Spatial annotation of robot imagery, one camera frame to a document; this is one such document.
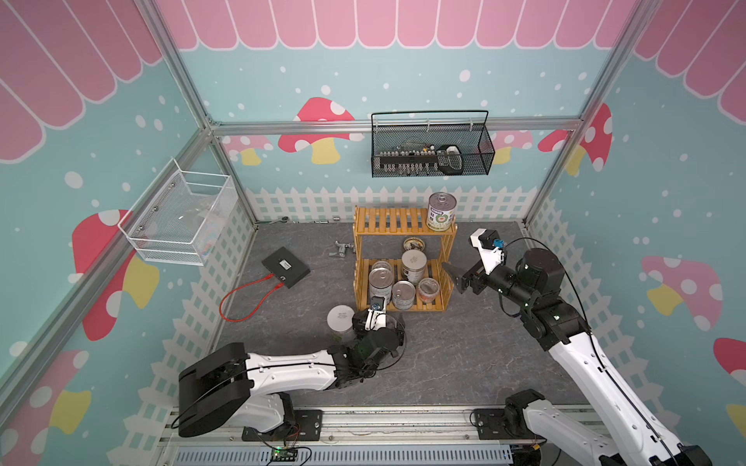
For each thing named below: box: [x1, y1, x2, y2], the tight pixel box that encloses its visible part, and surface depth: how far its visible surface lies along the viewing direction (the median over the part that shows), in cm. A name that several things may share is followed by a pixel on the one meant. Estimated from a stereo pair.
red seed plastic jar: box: [417, 277, 441, 304], surface depth 94 cm
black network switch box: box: [261, 246, 311, 290], surface depth 107 cm
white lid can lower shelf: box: [401, 248, 428, 286], surface depth 96 cm
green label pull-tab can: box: [426, 191, 458, 233], surface depth 79 cm
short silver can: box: [391, 279, 416, 310], surface depth 93 cm
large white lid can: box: [326, 303, 355, 336], surface depth 85 cm
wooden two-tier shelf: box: [352, 204, 458, 312], surface depth 85 cm
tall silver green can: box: [368, 266, 395, 305], surface depth 89 cm
